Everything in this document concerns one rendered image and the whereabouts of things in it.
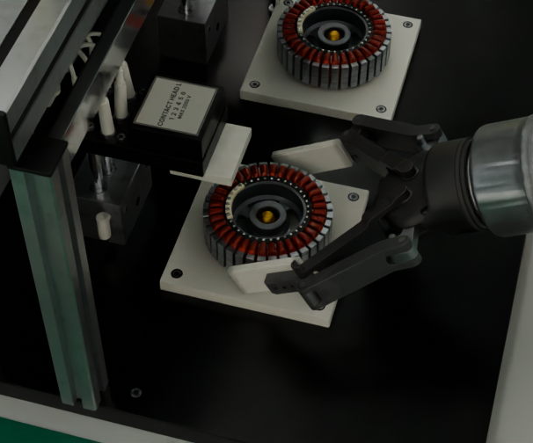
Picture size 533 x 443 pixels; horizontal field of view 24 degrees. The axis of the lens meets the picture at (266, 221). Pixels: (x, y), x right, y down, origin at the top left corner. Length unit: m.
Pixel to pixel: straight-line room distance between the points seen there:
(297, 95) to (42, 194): 0.46
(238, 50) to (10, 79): 0.55
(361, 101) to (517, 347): 0.29
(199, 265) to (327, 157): 0.15
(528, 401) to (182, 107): 0.37
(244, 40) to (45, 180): 0.53
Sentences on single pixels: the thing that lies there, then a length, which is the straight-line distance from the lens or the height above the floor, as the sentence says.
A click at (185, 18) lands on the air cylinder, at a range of 1.27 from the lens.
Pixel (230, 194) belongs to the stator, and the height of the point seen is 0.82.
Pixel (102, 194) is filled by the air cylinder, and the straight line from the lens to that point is 1.11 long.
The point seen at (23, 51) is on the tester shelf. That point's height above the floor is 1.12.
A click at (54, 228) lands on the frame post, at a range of 0.86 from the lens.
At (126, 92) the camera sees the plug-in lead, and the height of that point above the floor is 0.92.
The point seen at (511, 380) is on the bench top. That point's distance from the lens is 1.10.
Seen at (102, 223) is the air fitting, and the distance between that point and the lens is 1.11.
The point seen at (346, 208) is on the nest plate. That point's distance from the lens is 1.15.
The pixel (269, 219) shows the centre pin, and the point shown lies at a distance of 1.10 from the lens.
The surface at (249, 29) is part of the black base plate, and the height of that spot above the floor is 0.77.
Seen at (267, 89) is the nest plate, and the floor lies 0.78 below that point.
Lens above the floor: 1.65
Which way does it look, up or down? 50 degrees down
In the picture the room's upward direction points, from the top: straight up
